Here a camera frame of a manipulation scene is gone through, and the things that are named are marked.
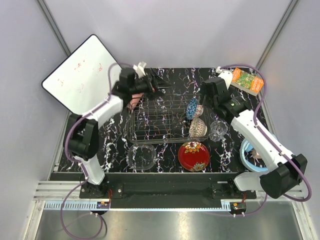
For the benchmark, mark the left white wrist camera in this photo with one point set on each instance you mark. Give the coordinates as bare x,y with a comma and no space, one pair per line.
140,68

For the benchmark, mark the orange green book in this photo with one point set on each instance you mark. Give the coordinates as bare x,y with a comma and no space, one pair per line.
246,82

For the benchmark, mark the light blue headphones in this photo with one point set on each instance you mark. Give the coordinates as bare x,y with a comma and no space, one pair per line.
251,164

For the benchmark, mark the brown patterned ceramic bowl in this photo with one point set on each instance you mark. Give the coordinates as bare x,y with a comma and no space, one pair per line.
198,128

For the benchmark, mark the red floral plate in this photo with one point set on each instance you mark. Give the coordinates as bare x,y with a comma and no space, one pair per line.
193,156

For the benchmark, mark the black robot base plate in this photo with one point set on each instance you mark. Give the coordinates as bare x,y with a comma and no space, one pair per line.
120,185

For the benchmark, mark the clear glass square plate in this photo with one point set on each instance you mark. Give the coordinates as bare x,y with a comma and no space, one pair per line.
141,157

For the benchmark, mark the small pink white plug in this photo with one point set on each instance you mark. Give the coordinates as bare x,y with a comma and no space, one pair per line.
255,154

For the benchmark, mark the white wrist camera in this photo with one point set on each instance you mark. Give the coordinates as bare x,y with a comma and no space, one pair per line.
140,68
227,76

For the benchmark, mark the pink plastic cup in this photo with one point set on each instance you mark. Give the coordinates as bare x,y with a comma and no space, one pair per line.
135,100

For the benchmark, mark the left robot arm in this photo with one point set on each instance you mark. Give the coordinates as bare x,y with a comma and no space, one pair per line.
81,142

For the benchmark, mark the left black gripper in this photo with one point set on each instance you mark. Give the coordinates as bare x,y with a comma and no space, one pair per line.
158,81

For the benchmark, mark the wire dish rack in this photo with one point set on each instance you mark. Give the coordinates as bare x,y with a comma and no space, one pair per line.
162,120

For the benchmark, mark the clear drinking glass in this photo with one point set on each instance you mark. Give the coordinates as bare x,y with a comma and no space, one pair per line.
218,129

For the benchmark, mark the blue orange patterned bowl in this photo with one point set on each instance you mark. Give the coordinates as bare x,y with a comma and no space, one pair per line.
194,109

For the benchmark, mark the white whiteboard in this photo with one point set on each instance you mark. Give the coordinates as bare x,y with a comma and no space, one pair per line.
83,80

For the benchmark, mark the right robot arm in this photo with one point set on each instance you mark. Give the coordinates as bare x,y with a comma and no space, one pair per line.
285,170

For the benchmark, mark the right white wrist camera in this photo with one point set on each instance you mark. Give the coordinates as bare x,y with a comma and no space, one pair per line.
227,76

